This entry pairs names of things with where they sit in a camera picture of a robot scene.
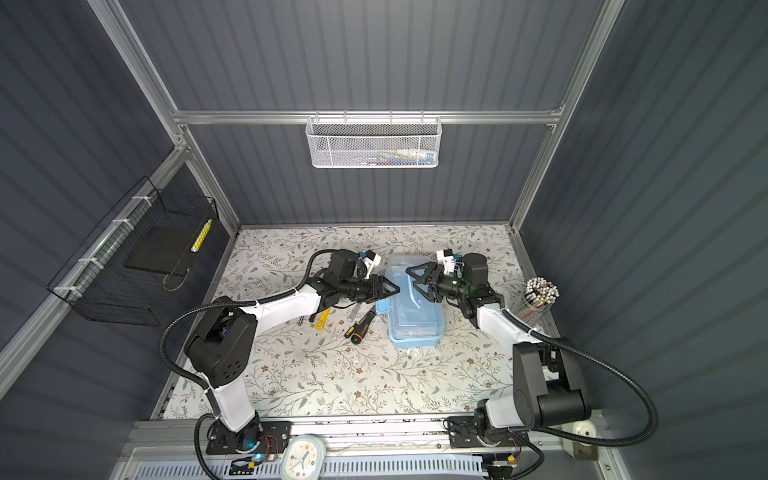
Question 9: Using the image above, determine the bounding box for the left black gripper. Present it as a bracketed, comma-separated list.
[339, 275, 401, 303]

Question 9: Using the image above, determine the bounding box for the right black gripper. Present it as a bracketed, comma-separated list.
[407, 263, 470, 303]

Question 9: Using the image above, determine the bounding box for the light blue plastic tool box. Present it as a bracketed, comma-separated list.
[376, 256, 445, 349]

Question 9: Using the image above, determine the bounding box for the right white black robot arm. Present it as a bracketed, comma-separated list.
[405, 253, 659, 448]

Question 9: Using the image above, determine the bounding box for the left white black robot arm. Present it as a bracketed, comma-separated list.
[159, 249, 400, 453]

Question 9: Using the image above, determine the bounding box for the floral table mat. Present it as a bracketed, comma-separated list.
[215, 225, 525, 417]

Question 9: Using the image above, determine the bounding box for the black orange screwdriver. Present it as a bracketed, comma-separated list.
[344, 308, 377, 345]

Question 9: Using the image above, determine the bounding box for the yellow pipe wrench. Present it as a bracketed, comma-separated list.
[315, 309, 331, 330]

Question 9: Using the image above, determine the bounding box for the clear cup of markers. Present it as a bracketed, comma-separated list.
[513, 277, 560, 324]

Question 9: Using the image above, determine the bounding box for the white analog clock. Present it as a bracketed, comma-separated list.
[279, 435, 327, 480]

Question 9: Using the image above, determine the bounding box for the yellow marker in black basket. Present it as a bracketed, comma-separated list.
[190, 219, 213, 253]

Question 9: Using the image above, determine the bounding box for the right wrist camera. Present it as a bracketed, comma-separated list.
[436, 249, 461, 276]

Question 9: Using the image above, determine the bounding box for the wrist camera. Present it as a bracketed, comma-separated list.
[436, 249, 461, 276]
[360, 250, 382, 270]

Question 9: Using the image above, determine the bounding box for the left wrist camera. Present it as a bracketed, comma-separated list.
[360, 250, 382, 270]

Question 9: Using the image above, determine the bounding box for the white wire mesh basket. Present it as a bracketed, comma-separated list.
[305, 119, 443, 169]

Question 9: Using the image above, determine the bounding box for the black wire wall basket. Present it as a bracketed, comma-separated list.
[48, 181, 218, 326]

